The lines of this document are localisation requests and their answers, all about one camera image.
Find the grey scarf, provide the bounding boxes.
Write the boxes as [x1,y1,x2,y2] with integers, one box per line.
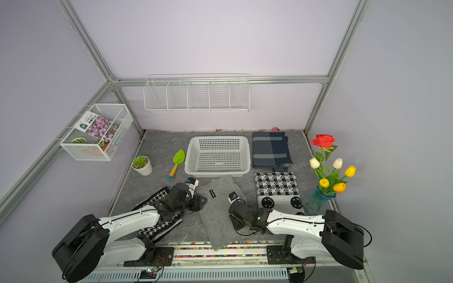
[197,175,247,251]

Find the smiley houndstooth white scarf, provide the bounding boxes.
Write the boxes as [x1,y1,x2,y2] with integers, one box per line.
[254,172,305,215]

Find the black white houndstooth scarf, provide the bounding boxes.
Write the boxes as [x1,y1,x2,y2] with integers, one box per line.
[133,187,184,243]

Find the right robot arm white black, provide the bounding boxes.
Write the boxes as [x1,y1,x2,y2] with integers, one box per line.
[228,199,365,270]

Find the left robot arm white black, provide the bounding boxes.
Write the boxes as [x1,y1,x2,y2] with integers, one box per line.
[51,183,207,283]

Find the white plastic basket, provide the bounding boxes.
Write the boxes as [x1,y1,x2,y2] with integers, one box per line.
[185,136,251,178]

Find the navy striped folded scarf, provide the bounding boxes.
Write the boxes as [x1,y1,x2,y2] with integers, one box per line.
[252,132,293,172]

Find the green toy shovel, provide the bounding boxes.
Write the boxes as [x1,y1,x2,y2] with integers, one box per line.
[168,149,185,179]

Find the small potted green plant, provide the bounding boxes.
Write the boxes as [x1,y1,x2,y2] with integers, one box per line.
[131,156,152,176]

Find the blue glass vase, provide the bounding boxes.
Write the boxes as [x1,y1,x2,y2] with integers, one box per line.
[302,189,336,215]

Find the artificial flower bouquet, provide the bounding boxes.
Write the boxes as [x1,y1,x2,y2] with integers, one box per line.
[310,134,357,196]

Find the flower seed packet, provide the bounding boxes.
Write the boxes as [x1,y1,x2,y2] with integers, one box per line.
[74,111,119,143]

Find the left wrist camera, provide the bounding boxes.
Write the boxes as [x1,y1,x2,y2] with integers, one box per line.
[185,177,199,197]

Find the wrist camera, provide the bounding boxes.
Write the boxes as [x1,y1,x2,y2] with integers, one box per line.
[185,177,199,197]
[228,192,240,204]

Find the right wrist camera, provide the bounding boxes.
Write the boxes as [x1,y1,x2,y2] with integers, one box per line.
[228,192,240,204]

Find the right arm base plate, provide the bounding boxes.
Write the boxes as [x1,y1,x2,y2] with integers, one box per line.
[266,245,316,265]

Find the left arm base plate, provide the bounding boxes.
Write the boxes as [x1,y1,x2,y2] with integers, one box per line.
[123,246,174,267]

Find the white wire wall shelf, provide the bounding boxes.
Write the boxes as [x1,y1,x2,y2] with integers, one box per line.
[143,73,251,112]

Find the white mesh wall basket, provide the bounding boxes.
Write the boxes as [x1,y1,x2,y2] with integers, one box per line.
[60,103,133,161]

